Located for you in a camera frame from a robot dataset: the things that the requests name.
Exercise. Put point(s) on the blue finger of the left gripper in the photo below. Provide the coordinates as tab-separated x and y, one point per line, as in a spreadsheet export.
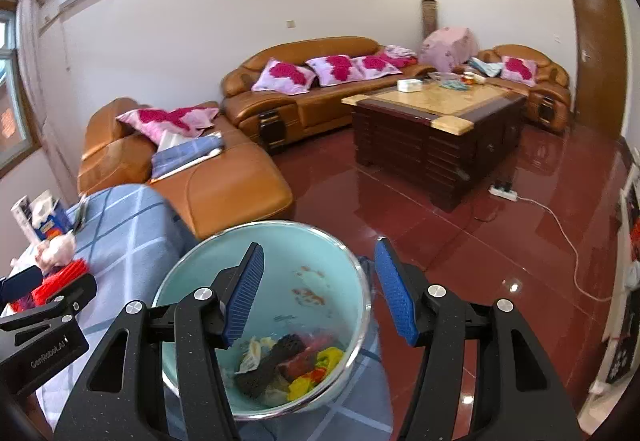
19	285
70	300

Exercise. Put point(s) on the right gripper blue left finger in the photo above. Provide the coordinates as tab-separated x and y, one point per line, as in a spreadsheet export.
238	292

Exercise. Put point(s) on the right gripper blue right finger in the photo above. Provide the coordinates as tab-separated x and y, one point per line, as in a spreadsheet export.
400	300

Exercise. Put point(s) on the clear white plastic bag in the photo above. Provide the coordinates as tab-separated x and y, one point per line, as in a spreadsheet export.
56	252

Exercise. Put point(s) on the pink plastic bag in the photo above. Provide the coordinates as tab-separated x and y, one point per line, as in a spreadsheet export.
303	362

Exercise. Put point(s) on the light blue trash bucket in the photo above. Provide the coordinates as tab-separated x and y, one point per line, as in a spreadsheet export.
312	283

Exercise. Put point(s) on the blue plaid tablecloth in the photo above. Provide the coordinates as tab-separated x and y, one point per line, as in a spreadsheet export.
132	239

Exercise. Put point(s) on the blue LOOK drink carton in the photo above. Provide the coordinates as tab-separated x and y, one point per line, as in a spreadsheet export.
48	217

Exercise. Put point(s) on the small dark green packet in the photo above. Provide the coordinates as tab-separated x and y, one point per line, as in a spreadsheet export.
80	217

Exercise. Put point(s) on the white milk carton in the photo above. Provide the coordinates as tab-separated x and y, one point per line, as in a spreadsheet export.
23	216

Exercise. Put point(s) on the brown leather chaise sofa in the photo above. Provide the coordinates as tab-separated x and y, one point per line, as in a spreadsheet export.
241	184

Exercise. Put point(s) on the folded blue plaid cloth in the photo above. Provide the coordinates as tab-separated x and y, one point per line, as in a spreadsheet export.
182	156

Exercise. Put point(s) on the white power strip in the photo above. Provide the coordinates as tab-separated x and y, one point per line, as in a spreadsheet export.
503	190

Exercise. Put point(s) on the dark wood coffee table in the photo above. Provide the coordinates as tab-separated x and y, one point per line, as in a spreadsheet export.
443	140

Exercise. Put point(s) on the pink floral pillow on chaise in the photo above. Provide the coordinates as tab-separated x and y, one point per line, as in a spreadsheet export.
188	122

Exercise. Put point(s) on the brown leather three-seat sofa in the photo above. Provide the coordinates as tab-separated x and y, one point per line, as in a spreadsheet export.
304	115

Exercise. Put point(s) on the white tissue box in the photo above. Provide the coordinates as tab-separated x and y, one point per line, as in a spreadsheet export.
408	85

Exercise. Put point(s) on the white TV cabinet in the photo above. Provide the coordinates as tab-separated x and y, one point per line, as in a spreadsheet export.
621	332

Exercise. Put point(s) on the pink cloth covered object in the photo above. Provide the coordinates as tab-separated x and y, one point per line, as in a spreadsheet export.
448	47

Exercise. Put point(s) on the brown leather armchair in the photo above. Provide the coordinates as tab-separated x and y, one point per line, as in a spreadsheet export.
525	70

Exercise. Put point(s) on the brown wooden door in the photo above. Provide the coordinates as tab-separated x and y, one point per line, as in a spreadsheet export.
601	81

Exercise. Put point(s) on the window with white frame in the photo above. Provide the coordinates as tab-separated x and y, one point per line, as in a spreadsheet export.
19	136

